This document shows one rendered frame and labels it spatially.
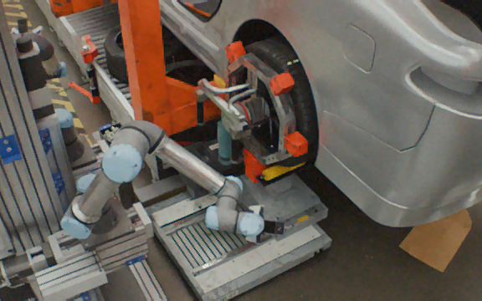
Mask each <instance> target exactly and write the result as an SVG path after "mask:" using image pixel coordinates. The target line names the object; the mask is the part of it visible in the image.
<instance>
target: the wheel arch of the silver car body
mask: <svg viewBox="0 0 482 301"><path fill-rule="evenodd" d="M282 34H283V33H282V32H281V31H280V30H279V29H278V28H277V27H276V26H274V25H273V24H272V23H270V22H268V21H267V20H264V19H262V18H246V19H244V20H243V21H241V22H240V23H239V24H238V26H237V27H236V29H235V30H234V32H233V35H232V37H231V40H230V43H234V42H237V41H239V40H240V41H241V43H242V44H243V45H244V48H245V47H246V46H248V45H249V44H250V43H254V42H256V43H257V41H258V42H259V41H262V40H265V39H269V38H273V37H277V36H280V35H282ZM283 35H284V34H283ZM285 38H286V37H285ZM286 39H287V38H286ZM287 40H288V39H287ZM288 42H289V43H290V41H289V40H288ZM290 45H291V43H290ZM291 46H292V45H291ZM318 150H319V123H318ZM318 150H317V155H316V160H315V163H316V161H317V156H318Z"/></svg>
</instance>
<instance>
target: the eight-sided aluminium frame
mask: <svg viewBox="0 0 482 301"><path fill-rule="evenodd" d="M245 67H247V68H248V69H250V70H251V71H252V72H253V73H254V74H256V75H257V76H258V77H259V78H260V79H261V80H263V82H264V83H265V85H266V87H267V90H268V91H269V95H270V98H271V99H272V102H273V105H274V108H275V111H276V114H277V115H278V116H279V121H280V128H279V151H278V152H275V153H272V154H271V153H270V152H269V151H268V150H267V149H266V148H265V147H264V146H263V145H262V144H261V143H260V142H259V141H258V140H257V139H256V138H255V137H254V136H253V135H252V133H251V134H249V135H246V136H244V137H240V138H239V139H240V142H241V144H243V145H245V146H246V147H247V149H248V150H249V151H250V152H251V153H252V154H253V155H254V156H255V158H256V159H257V160H258V161H260V163H261V164H263V165H264V166H266V165H268V164H270V163H274V162H277V161H282V160H285V159H287V158H289V156H292V155H291V154H290V153H289V152H288V151H287V150H286V149H285V148H284V144H285V136H286V135H289V134H291V133H294V132H295V115H294V112H293V111H292V109H291V107H290V103H289V100H288V98H287V95H286V94H281V95H278V96H279V97H278V96H274V93H273V91H272V89H271V88H270V86H269V83H270V82H271V81H272V78H273V77H274V76H275V75H277V73H276V72H275V71H274V70H272V69H271V68H270V67H269V66H268V65H267V64H265V63H263V62H262V61H261V60H259V59H258V58H257V57H255V55H253V54H246V55H242V56H240V57H238V58H237V59H236V60H235V61H234V62H233V63H231V64H230V65H229V66H228V67H227V68H226V69H225V81H226V89H227V88H231V87H234V86H238V72H239V71H240V70H241V69H243V68H245ZM237 94H238V91H236V92H233V93H229V94H226V102H227V103H228V102H229V100H230V99H231V98H233V97H234V96H235V95H237ZM282 105H283V106H282ZM250 142H251V143H252V144H253V145H252V144H251V143H250Z"/></svg>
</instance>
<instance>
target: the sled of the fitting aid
mask: <svg viewBox="0 0 482 301"><path fill-rule="evenodd" d="M239 199H240V200H241V202H243V203H244V204H245V205H246V206H247V208H248V209H249V207H250V206H261V205H259V203H258V202H257V201H256V200H255V199H254V198H253V196H252V195H251V194H250V193H249V191H248V190H247V189H246V187H245V186H244V185H243V193H241V196H240V198H239ZM249 210H250V211H251V212H252V213H254V211H253V210H251V209H249ZM327 211H328V208H327V207H326V206H325V205H324V204H323V203H322V202H321V201H320V202H319V204H318V205H316V206H314V207H311V208H309V209H307V210H305V211H303V212H300V213H298V214H296V215H294V216H292V217H290V218H289V219H287V220H285V221H283V223H284V224H285V232H283V234H274V233H270V234H271V235H272V236H273V238H274V239H275V240H276V241H277V242H278V241H279V240H281V239H283V238H285V237H288V236H290V235H292V234H294V233H296V232H298V231H300V230H302V229H304V228H306V227H309V226H311V225H313V223H315V222H318V221H319V220H321V219H323V218H325V217H327ZM264 220H267V221H273V222H274V220H273V218H272V217H271V216H270V215H269V214H268V213H267V211H266V210H264Z"/></svg>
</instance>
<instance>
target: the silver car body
mask: <svg viewBox="0 0 482 301"><path fill-rule="evenodd" d="M159 1H160V7H159V9H160V17H161V21H162V22H163V23H164V24H165V25H166V26H167V27H168V28H169V29H170V30H171V31H172V32H173V34H174V35H175V36H176V37H177V38H178V39H179V40H180V41H181V42H182V43H183V44H184V45H185V46H186V47H187V48H188V49H189V50H190V51H191V52H192V53H193V54H195V55H196V56H197V57H198V58H200V59H201V60H202V61H203V62H204V63H205V64H206V65H207V66H208V67H209V68H210V69H211V70H212V71H213V72H214V73H215V74H216V75H217V76H219V77H220V78H221V79H222V80H224V81H225V69H226V68H227V67H228V57H227V54H226V53H225V50H224V49H225V48H226V47H227V46H228V44H229V43H230V40H231V37H232V35H233V32H234V30H235V29H236V27H237V26H238V24H239V23H240V22H241V21H243V20H244V19H246V18H262V19H264V20H267V21H268V22H270V23H272V24H273V25H274V26H276V27H277V28H278V29H279V30H280V31H281V32H282V33H283V34H284V36H285V37H286V38H287V39H288V40H289V41H290V43H291V45H292V46H294V48H295V50H296V52H297V54H298V55H299V57H300V60H301V62H302V64H303V65H304V68H305V72H306V74H307V77H309V80H310V84H311V87H312V89H313V93H314V97H315V104H316V108H317V114H318V123H319V150H318V156H317V161H316V163H315V167H316V168H317V169H318V170H320V171H321V172H323V173H324V174H325V175H326V176H327V177H328V178H329V180H330V181H331V182H333V183H334V184H335V185H336V186H337V187H338V188H339V189H340V190H341V191H342V192H343V193H345V194H346V195H347V196H348V197H349V198H350V199H351V200H352V201H353V202H354V203H355V204H356V205H358V206H359V207H360V208H361V209H362V210H363V211H364V212H365V213H366V214H367V215H368V216H369V217H370V218H371V219H372V220H374V221H375V222H378V223H380V224H382V225H385V226H389V227H414V226H418V225H423V224H428V223H431V222H436V221H437V220H439V219H442V218H445V217H448V216H451V215H454V214H455V213H458V212H461V211H463V210H465V209H467V208H469V207H471V206H473V205H475V204H477V203H478V202H482V0H159ZM225 83H226V81H225Z"/></svg>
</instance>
